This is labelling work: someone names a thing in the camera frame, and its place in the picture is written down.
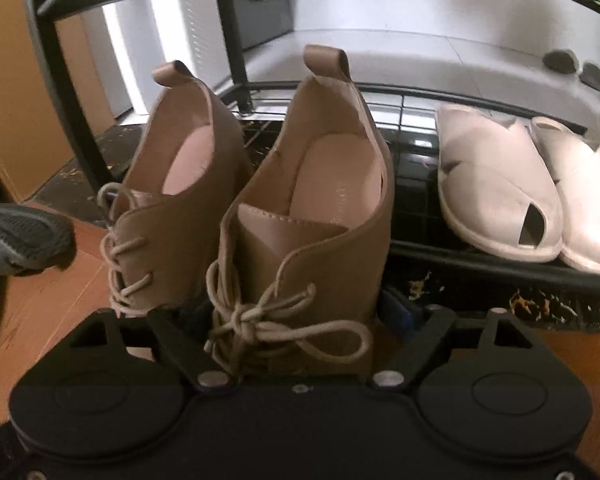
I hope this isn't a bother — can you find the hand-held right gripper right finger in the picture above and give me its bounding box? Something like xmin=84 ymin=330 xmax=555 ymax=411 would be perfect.
xmin=372 ymin=287 xmax=546 ymax=391

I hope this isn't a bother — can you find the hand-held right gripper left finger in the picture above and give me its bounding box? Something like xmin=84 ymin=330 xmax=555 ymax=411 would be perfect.
xmin=62 ymin=309 xmax=231 ymax=389

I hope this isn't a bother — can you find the black metal shoe rack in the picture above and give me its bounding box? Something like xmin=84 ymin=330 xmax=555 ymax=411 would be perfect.
xmin=17 ymin=0 xmax=600 ymax=311

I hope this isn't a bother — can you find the brown lace-up shoe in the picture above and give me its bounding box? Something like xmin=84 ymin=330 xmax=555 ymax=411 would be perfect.
xmin=204 ymin=44 xmax=396 ymax=382
xmin=97 ymin=60 xmax=254 ymax=322

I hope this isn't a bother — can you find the white peep-toe slipper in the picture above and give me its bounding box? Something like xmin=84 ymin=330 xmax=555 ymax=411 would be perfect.
xmin=530 ymin=116 xmax=600 ymax=276
xmin=436 ymin=104 xmax=565 ymax=264

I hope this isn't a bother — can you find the grey black-soled shoe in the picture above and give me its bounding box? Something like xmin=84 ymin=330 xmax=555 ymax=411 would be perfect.
xmin=0 ymin=203 xmax=77 ymax=277

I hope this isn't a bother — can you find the brown cardboard panel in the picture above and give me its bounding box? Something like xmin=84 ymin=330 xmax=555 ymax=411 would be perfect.
xmin=0 ymin=0 xmax=117 ymax=202

